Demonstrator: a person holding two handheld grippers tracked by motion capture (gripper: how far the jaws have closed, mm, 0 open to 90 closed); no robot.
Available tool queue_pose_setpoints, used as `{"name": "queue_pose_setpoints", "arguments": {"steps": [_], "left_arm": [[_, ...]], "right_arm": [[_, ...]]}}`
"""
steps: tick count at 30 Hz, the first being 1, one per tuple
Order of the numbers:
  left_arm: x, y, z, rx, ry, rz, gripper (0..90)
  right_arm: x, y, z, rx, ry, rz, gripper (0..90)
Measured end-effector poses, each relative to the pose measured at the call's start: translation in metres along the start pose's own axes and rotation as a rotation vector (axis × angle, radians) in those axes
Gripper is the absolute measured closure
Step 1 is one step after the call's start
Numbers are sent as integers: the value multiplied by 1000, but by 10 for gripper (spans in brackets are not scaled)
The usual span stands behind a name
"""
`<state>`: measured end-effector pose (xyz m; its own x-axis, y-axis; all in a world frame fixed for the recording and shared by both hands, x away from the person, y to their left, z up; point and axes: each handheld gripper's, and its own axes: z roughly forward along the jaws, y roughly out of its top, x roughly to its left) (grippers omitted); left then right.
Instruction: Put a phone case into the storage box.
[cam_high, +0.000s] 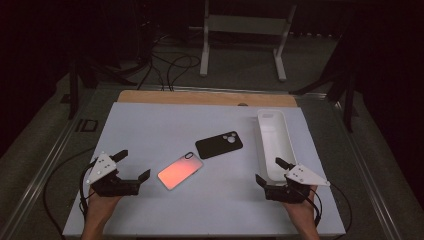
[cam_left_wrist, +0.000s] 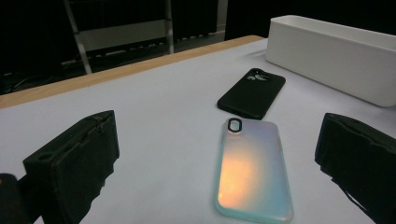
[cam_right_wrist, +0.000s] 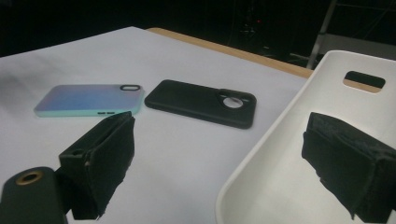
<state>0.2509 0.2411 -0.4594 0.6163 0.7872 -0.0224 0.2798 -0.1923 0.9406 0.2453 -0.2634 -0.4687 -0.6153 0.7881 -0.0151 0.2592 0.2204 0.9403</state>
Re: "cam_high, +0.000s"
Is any person's right hand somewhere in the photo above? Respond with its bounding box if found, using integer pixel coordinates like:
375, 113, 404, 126
283, 186, 318, 223

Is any white plastic bin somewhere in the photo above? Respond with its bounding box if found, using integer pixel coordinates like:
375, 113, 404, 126
256, 108, 299, 187

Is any pink iridescent phone case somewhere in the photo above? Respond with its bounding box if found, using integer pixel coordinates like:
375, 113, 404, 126
157, 151, 204, 191

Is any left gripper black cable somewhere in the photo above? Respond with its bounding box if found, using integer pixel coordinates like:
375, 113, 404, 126
78, 159, 98, 221

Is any wooden table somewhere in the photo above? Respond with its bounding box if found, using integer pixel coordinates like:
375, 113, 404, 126
117, 89, 298, 108

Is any black looped floor cable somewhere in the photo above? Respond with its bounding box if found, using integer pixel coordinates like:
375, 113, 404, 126
136, 33, 202, 92

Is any black tripod stand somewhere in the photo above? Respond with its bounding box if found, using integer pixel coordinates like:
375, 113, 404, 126
68, 56, 138, 120
289, 33, 359, 134

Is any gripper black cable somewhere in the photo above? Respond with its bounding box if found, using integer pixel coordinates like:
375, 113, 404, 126
78, 159, 98, 221
308, 188, 324, 228

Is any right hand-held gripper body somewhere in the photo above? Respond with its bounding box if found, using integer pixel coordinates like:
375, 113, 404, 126
264, 163, 331, 204

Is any black phone case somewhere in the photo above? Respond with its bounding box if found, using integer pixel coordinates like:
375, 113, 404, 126
194, 130, 244, 160

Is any black rectangular floor bracket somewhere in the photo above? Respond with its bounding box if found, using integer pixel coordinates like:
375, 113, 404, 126
74, 118, 99, 133

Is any white table cover board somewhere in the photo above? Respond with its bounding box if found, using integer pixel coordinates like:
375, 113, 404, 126
62, 101, 347, 238

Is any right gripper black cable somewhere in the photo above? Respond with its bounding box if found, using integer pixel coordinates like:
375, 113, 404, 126
308, 188, 324, 228

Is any thin black floor cable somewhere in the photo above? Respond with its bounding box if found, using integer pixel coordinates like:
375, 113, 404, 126
42, 146, 96, 238
329, 181, 353, 234

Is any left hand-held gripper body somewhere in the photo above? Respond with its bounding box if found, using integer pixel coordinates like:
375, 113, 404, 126
85, 152, 141, 198

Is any white metal stand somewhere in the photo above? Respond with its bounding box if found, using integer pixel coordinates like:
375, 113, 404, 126
199, 0, 298, 82

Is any person's left hand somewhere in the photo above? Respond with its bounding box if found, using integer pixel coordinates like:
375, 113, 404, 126
87, 188, 123, 219

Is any metal floor rail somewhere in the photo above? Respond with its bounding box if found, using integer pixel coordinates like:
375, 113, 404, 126
0, 88, 98, 240
333, 99, 403, 240

